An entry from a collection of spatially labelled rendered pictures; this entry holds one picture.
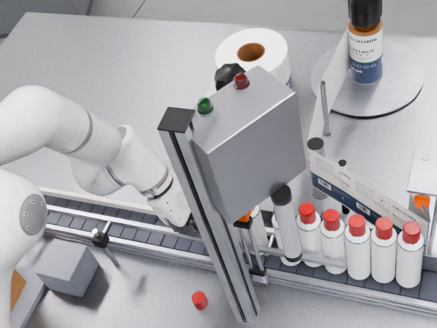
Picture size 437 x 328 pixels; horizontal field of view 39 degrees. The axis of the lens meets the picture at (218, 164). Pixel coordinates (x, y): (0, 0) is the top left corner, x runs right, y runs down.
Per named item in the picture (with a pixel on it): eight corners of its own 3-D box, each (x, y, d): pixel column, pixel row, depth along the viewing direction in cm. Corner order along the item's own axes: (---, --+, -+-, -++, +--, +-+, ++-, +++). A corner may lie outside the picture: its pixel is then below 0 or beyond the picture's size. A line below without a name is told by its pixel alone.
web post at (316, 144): (332, 185, 153) (328, 136, 138) (328, 200, 150) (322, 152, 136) (314, 183, 154) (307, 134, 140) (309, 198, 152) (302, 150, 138)
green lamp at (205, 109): (218, 110, 93) (214, 99, 91) (204, 119, 92) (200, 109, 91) (208, 101, 95) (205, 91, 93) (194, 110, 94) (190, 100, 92)
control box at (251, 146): (307, 169, 107) (297, 92, 92) (231, 226, 102) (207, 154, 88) (271, 138, 113) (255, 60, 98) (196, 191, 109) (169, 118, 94)
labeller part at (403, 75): (431, 44, 177) (431, 41, 176) (415, 124, 160) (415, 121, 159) (324, 37, 187) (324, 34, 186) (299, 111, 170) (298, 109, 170)
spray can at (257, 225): (270, 238, 147) (258, 188, 131) (268, 257, 144) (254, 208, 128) (250, 237, 148) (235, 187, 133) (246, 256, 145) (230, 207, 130)
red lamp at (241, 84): (253, 86, 95) (251, 75, 93) (240, 94, 94) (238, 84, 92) (243, 77, 96) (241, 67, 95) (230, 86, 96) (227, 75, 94)
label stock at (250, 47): (233, 123, 173) (222, 86, 162) (218, 77, 186) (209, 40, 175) (301, 103, 172) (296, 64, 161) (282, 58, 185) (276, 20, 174)
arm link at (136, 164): (132, 200, 133) (168, 177, 131) (95, 161, 125) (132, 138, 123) (129, 176, 139) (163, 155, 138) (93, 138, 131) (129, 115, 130)
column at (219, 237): (261, 308, 142) (194, 109, 91) (255, 326, 139) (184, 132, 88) (242, 304, 143) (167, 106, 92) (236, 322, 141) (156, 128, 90)
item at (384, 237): (397, 265, 136) (399, 214, 120) (393, 286, 133) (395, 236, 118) (373, 261, 138) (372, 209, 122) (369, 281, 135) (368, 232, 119)
